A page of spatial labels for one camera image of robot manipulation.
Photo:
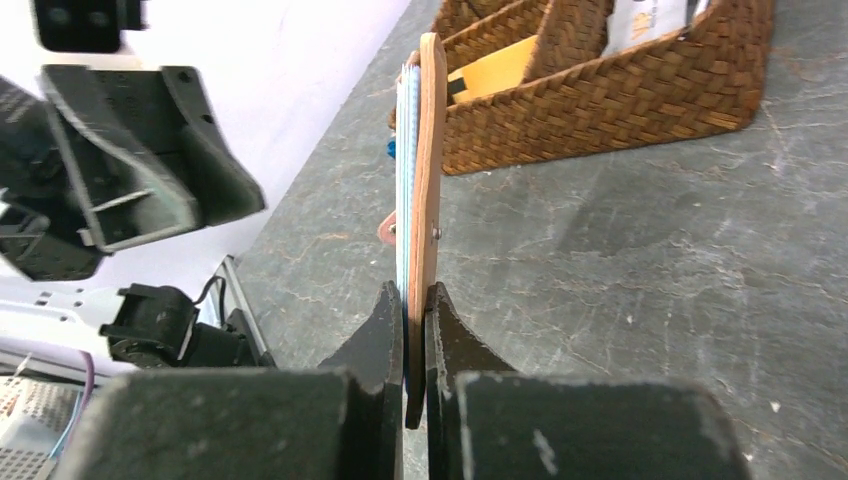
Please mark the brown woven basket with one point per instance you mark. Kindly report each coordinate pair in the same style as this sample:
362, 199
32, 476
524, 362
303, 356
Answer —
701, 79

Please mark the gold card front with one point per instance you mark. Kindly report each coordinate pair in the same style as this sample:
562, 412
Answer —
498, 71

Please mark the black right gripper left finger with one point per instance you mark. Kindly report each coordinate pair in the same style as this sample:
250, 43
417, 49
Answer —
342, 420

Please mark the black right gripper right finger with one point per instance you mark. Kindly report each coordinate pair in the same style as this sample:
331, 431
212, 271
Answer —
488, 421

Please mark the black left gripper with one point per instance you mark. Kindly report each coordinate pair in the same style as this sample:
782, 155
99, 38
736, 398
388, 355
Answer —
110, 129

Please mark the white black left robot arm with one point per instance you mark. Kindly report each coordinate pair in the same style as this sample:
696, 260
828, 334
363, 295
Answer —
145, 326

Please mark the white perforated basket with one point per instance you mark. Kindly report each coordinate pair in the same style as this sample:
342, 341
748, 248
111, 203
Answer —
37, 418

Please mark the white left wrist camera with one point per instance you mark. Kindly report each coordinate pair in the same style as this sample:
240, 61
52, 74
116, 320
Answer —
86, 26

